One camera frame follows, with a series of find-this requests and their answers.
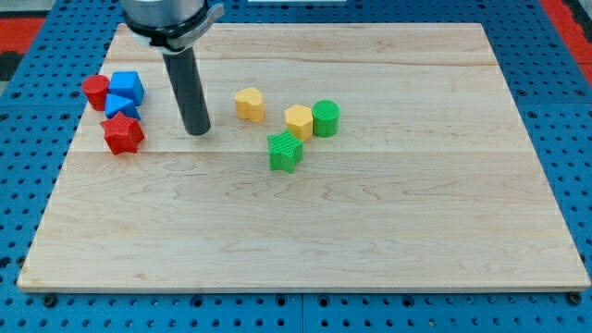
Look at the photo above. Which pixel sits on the blue triangle block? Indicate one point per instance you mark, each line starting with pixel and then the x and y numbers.
pixel 115 104

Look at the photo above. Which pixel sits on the yellow heart block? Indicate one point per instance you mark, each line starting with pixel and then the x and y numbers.
pixel 249 104

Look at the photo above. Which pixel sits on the light wooden board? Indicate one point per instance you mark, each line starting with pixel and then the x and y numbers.
pixel 431 183

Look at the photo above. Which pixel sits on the blue cube block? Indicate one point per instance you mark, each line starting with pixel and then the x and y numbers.
pixel 127 84

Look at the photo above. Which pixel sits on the red star block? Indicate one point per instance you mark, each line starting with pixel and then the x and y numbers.
pixel 122 134

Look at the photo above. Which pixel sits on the red cylinder block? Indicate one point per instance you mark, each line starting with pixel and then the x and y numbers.
pixel 95 89

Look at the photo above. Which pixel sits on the green cylinder block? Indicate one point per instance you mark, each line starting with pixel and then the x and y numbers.
pixel 326 114

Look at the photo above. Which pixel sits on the green star block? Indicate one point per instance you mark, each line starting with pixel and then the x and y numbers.
pixel 284 151

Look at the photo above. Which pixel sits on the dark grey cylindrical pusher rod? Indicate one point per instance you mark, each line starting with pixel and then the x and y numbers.
pixel 189 93

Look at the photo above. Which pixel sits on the yellow hexagon block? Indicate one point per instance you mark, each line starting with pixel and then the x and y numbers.
pixel 300 122

